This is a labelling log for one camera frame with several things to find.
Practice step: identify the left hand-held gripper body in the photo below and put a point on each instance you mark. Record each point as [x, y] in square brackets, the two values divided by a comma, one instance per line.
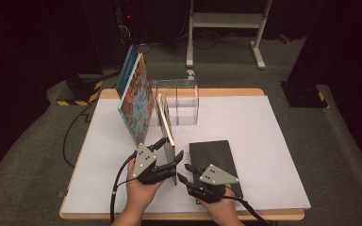
[144, 163]

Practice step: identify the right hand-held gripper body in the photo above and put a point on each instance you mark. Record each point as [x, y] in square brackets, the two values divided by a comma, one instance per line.
[215, 179]

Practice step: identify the black book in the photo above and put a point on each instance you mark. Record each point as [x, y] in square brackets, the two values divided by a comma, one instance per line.
[213, 153]

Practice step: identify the teal illustrated picture book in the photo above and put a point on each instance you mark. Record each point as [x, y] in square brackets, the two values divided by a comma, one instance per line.
[138, 103]

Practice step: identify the clear acrylic book rack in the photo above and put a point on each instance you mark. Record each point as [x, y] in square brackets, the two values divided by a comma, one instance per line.
[187, 106]

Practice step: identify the dark blue picture book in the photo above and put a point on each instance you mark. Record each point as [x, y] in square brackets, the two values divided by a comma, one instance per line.
[126, 70]

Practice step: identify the person's right hand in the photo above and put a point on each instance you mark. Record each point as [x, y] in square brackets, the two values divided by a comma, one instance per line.
[224, 207]

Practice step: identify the person's left hand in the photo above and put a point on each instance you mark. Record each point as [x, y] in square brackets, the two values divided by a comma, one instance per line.
[139, 194]

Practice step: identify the small white fixture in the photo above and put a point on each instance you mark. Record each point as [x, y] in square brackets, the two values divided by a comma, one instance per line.
[191, 74]

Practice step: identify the black base with yellow stripes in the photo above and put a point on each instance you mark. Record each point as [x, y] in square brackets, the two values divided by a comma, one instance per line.
[304, 95]
[81, 91]

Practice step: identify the white metal stand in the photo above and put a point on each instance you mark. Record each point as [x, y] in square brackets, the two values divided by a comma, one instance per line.
[229, 20]

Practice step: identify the small red object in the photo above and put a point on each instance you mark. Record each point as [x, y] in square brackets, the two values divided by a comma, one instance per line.
[284, 38]

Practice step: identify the dark curtain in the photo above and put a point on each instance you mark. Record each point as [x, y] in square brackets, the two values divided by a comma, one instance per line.
[342, 47]
[19, 47]

